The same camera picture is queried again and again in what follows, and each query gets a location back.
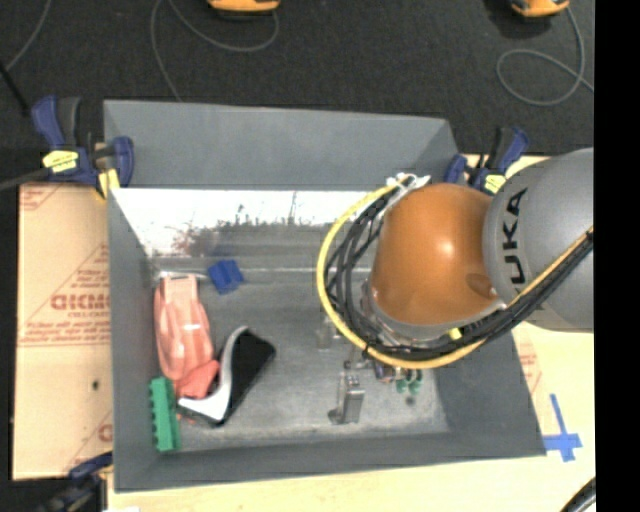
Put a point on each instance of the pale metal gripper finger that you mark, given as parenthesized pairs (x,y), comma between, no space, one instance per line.
(337,414)
(354,402)

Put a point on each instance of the grey metal bin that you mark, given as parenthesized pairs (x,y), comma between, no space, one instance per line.
(300,360)

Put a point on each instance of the black and white flat tool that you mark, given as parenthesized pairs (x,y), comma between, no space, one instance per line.
(245,365)

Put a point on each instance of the red small soft block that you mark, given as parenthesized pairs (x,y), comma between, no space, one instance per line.
(199,380)

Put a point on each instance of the blue small block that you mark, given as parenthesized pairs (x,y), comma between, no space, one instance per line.
(226,276)

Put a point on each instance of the green ridged flat block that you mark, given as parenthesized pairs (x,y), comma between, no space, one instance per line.
(165,417)

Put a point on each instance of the brown cardboard board, red print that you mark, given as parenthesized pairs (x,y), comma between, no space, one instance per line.
(62,300)

